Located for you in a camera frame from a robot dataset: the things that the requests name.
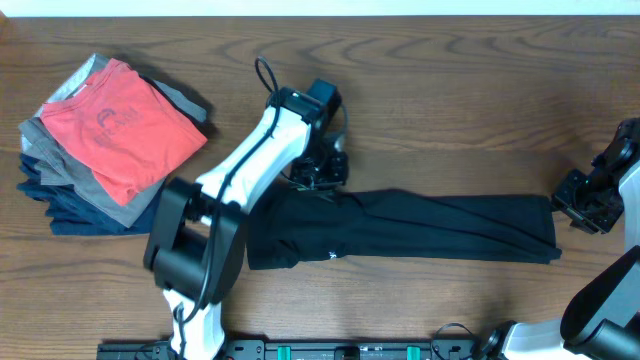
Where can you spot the black t-shirt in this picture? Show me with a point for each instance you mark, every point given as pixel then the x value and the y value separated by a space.
pixel 288 227

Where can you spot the folded navy blue garment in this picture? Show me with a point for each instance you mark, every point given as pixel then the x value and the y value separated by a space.
pixel 72 215

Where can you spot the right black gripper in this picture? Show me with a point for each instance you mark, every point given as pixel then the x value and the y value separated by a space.
pixel 565 199

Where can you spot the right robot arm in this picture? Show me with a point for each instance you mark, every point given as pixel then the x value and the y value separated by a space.
pixel 602 320

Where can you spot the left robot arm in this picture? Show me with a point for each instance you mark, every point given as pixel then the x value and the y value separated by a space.
pixel 200 229

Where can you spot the folded grey t-shirt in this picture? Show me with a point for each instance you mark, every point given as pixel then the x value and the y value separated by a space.
pixel 59 168

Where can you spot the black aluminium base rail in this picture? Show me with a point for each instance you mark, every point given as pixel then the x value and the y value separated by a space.
pixel 447 349

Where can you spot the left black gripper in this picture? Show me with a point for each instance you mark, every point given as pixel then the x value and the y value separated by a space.
pixel 318 171

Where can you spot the folded red t-shirt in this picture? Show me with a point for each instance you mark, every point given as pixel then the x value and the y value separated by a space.
pixel 125 131

